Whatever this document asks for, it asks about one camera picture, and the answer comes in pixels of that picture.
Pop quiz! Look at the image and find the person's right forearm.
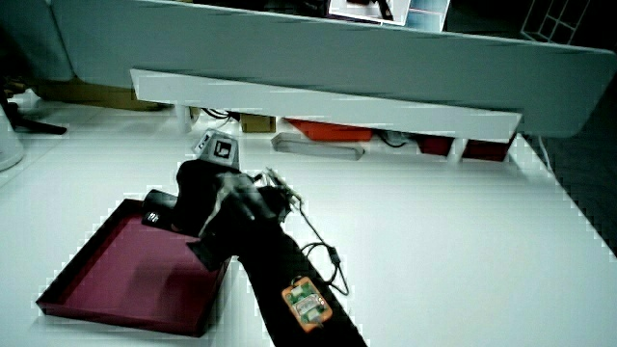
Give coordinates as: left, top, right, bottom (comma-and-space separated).
235, 225, 370, 347

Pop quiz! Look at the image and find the white desk shelf riser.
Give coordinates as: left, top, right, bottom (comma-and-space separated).
129, 67, 523, 164

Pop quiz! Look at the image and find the dark red box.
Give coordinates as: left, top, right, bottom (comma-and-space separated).
462, 137, 515, 163
416, 134, 456, 157

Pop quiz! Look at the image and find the black power cable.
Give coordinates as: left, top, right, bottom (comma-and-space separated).
373, 129, 411, 149
200, 107, 241, 121

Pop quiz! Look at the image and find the person's right hand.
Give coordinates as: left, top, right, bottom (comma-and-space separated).
171, 128, 296, 272

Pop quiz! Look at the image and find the orange sensor module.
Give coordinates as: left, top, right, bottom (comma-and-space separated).
281, 275, 335, 334

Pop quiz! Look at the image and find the black stapler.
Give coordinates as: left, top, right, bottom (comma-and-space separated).
141, 189, 180, 231

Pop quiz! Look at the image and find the brown cardboard box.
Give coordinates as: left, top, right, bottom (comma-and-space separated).
36, 79, 165, 113

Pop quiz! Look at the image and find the black glove cable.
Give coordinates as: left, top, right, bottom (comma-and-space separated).
286, 193, 351, 297

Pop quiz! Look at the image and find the black stand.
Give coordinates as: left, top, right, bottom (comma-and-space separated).
0, 86, 68, 136

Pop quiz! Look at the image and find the grey desk partition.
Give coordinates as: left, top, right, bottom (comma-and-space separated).
0, 0, 617, 140

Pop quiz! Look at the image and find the orange box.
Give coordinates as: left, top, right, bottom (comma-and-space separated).
285, 118, 375, 144

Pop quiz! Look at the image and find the white framed picture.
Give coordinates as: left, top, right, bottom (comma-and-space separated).
328, 0, 413, 27

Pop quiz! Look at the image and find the white round appliance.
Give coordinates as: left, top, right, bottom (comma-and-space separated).
0, 106, 25, 173

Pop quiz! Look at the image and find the small brown box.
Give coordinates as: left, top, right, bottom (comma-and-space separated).
239, 113, 278, 134

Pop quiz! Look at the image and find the white grid rack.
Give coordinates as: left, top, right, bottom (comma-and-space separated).
520, 0, 592, 45

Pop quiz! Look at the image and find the dark red square plate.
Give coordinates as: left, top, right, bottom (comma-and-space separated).
36, 198, 232, 338

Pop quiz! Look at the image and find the grey power strip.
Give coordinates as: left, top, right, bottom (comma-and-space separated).
270, 132, 366, 162

